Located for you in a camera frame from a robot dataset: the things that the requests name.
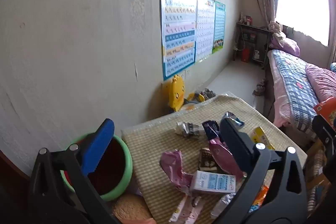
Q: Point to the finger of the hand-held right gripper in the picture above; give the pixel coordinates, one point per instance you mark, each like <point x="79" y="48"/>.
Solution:
<point x="324" y="132"/>

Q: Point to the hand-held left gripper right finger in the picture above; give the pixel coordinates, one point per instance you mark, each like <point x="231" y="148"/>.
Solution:
<point x="229" y="132"/>

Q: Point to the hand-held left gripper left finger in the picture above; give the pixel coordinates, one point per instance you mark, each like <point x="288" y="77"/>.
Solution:
<point x="97" y="146"/>

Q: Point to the blue silver wrapper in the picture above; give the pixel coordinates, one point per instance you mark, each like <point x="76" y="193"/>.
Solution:
<point x="235" y="117"/>

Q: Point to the dark blue cookie wrapper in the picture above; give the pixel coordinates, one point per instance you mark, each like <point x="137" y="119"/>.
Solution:
<point x="210" y="130"/>

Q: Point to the green rimmed red basin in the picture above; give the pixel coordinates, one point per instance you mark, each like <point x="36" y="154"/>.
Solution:
<point x="115" y="161"/>

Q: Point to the pink purple snack wrapper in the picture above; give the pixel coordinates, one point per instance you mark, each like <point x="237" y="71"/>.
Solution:
<point x="223" y="158"/>

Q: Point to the yellow cardboard box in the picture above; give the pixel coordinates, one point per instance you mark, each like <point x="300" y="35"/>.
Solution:
<point x="260" y="134"/>

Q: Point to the small brown carton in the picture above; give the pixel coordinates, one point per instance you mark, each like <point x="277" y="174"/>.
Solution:
<point x="207" y="161"/>

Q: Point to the white blue medicine box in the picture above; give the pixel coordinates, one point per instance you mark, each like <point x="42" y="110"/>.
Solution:
<point x="210" y="182"/>

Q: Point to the pink foil wrapper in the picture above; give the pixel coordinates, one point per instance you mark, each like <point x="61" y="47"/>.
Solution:
<point x="173" y="166"/>

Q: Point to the orange chip bag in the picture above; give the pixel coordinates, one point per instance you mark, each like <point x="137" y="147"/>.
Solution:
<point x="260" y="197"/>

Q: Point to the clear silver wrapper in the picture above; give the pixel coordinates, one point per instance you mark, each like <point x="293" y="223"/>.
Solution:
<point x="223" y="204"/>

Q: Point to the pink and white wrapper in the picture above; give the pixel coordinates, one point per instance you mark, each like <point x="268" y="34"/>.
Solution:
<point x="186" y="209"/>

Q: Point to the wooden chair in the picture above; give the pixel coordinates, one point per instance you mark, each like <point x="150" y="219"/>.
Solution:
<point x="319" y="161"/>

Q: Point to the orange box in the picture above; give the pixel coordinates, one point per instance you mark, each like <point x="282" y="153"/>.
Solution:
<point x="325" y="108"/>

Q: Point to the grey toy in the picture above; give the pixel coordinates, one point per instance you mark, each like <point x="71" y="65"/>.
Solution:
<point x="210" y="94"/>

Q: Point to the yellow toy vehicle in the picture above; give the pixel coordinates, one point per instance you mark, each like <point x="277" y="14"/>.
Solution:
<point x="195" y="97"/>

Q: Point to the pink quilt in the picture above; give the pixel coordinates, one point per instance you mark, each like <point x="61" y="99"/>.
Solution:
<point x="323" y="81"/>

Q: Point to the pair of shoes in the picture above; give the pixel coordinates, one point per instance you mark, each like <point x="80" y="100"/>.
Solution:
<point x="259" y="88"/>

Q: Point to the plaid blanket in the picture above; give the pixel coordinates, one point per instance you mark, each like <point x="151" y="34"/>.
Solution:
<point x="294" y="82"/>

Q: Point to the checked table mat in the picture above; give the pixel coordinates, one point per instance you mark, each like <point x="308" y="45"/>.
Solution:
<point x="157" y="140"/>

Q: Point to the bed with pink sheet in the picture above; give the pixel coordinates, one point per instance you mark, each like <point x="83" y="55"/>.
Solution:
<point x="278" y="87"/>

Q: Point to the yellow duck chair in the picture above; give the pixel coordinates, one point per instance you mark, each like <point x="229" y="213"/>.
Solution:
<point x="176" y="92"/>

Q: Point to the fuzzy tan clothing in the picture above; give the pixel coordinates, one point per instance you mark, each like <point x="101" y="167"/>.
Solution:
<point x="128" y="209"/>

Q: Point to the red bin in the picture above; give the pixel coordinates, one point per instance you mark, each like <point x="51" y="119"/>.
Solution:
<point x="246" y="55"/>

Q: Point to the purple pillow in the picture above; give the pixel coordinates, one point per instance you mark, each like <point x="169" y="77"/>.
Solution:
<point x="286" y="44"/>

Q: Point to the dark shelf unit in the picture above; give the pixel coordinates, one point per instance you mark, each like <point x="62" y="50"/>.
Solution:
<point x="252" y="28"/>

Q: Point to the pile of clothes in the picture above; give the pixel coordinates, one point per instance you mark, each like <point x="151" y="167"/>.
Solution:
<point x="275" y="28"/>

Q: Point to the window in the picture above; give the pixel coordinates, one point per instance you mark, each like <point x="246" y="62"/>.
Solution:
<point x="302" y="3"/>

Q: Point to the white wall socket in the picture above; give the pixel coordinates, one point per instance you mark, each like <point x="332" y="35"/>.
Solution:
<point x="187" y="73"/>

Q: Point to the white chart wall poster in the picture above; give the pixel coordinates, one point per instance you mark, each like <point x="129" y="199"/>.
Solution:
<point x="204" y="29"/>

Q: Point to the green bordered wall poster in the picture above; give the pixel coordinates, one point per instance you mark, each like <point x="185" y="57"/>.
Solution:
<point x="219" y="24"/>

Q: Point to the blue bordered wall poster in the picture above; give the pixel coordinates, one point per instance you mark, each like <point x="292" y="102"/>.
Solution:
<point x="178" y="29"/>

